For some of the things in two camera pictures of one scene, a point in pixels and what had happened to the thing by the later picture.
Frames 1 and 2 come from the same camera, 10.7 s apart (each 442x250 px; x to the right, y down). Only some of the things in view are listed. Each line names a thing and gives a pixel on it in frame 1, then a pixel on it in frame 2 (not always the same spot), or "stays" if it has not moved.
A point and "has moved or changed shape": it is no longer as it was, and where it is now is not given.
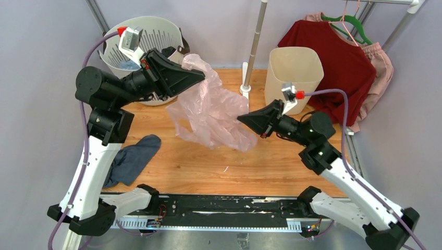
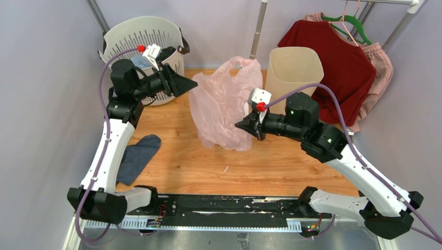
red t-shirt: x=346 y=66 stays
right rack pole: x=413 y=8 stays
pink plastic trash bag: x=210 y=114 has moved or changed shape
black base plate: x=231 y=211 stays
